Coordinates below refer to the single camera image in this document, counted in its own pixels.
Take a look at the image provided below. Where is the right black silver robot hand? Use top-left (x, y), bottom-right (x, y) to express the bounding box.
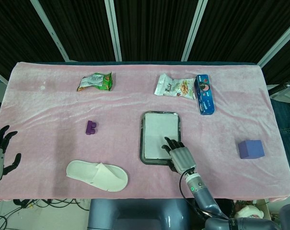
top-left (161, 137), bottom-right (197, 173)

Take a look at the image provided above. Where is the white paper sheet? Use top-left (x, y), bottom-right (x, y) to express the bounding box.
top-left (144, 113), bottom-right (179, 159)

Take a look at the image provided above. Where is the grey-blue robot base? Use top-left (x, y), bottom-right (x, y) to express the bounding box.
top-left (87, 198), bottom-right (208, 230)

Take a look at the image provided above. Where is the metal tray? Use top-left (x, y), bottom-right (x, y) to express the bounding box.
top-left (139, 110), bottom-right (183, 166)

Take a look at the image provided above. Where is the blue Oreo cookie box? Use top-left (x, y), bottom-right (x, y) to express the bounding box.
top-left (194, 74), bottom-right (217, 115)

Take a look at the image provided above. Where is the purple foam cube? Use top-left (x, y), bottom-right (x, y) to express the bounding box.
top-left (238, 139), bottom-right (265, 160)

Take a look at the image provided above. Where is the white snack bag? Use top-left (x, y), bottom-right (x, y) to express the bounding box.
top-left (154, 73), bottom-right (197, 100)

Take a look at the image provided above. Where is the pink table cloth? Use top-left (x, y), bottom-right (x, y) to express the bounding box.
top-left (0, 61), bottom-right (290, 204)

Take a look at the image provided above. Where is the white disposable slipper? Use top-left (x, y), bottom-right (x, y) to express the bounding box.
top-left (66, 160), bottom-right (129, 192)

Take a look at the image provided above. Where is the small purple toy block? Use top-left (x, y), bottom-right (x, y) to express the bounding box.
top-left (84, 120), bottom-right (99, 136)

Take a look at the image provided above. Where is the blue denim fabric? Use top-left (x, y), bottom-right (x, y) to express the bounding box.
top-left (270, 98), bottom-right (290, 177)

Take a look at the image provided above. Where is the green snack bag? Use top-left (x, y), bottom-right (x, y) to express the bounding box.
top-left (77, 71), bottom-right (114, 92)

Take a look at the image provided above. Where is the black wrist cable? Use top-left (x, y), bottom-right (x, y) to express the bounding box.
top-left (179, 171), bottom-right (204, 215)

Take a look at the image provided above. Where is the black floor cable bundle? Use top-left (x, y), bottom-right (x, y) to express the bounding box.
top-left (0, 198), bottom-right (91, 230)

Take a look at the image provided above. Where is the black corrugated hose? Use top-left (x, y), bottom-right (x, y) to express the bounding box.
top-left (270, 82), bottom-right (290, 97)

